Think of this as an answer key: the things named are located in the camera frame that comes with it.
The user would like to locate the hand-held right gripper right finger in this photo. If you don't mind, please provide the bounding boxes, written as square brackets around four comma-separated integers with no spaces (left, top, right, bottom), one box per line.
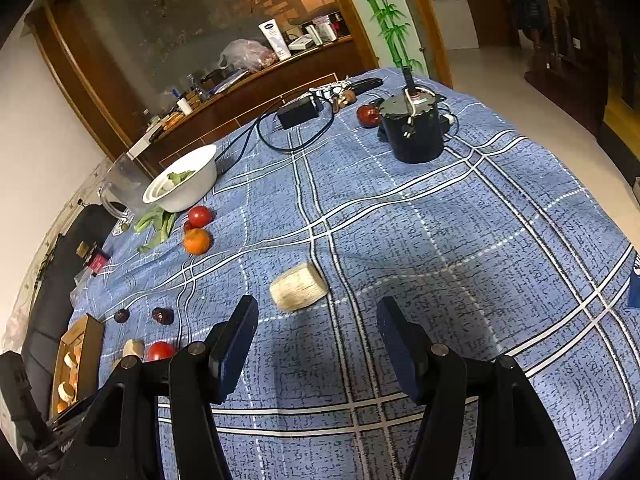
[376,296,576,480]

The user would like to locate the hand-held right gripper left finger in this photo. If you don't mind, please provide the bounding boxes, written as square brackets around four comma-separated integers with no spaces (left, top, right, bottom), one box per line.
[57,294,260,480]

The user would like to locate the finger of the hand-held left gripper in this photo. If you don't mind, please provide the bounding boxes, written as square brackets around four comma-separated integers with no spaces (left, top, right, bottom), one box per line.
[49,393,97,434]

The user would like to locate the brown cardboard box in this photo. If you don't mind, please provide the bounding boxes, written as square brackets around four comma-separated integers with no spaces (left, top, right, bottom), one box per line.
[50,313,106,418]

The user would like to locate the blue plaid tablecloth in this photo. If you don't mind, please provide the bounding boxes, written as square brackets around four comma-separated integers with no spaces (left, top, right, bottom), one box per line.
[67,66,640,480]

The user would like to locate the clear plastic bag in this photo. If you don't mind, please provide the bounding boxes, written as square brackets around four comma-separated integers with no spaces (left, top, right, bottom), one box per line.
[69,269,90,307]

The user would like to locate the black sofa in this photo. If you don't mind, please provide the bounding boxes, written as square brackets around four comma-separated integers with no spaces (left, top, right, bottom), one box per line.
[19,204,119,411]

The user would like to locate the white bowl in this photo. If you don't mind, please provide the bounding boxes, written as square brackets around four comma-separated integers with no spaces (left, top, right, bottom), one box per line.
[142,144,219,214]

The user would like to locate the clear glass pitcher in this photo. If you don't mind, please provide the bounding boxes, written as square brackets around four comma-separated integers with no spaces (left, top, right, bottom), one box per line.
[97,152,152,224]

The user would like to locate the black round container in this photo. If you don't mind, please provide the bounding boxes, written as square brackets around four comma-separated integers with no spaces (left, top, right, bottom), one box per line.
[378,91,447,164]

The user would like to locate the black power adapter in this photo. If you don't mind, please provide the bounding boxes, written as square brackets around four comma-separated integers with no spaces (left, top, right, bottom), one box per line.
[277,95,324,130]

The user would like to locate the black case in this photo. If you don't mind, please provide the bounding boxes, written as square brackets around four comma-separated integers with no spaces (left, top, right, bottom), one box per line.
[349,77,384,95]

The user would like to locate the plastic bag with red contents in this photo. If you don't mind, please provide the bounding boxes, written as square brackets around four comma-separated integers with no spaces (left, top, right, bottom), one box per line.
[219,38,278,74]

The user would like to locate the wooden cabinet with glass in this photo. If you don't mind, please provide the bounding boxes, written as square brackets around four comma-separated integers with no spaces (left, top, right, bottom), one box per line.
[24,0,382,173]

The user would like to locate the white lotion tube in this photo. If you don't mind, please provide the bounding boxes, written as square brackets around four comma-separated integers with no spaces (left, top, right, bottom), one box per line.
[258,22,293,61]

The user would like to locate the small white boxes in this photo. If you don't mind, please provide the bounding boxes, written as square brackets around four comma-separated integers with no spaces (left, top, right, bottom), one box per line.
[287,24,337,52]

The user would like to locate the dark wooden furniture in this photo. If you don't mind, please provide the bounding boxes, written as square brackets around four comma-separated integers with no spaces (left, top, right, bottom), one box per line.
[524,0,640,137]

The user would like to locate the dark hanging jacket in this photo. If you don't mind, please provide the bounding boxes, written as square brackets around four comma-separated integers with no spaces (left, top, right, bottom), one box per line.
[510,0,551,37]

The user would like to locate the black cable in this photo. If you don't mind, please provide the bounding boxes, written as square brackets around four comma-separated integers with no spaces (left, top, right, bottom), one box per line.
[214,104,336,173]

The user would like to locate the brown keychain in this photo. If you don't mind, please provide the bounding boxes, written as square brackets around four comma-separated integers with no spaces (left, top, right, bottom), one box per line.
[327,91,357,112]

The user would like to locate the black white patterned strap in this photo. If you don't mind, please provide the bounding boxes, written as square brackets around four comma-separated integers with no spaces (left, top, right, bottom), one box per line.
[309,79,352,100]

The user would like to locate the green bamboo wall sticker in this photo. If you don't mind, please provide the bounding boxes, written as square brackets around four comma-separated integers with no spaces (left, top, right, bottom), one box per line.
[346,0,427,75]

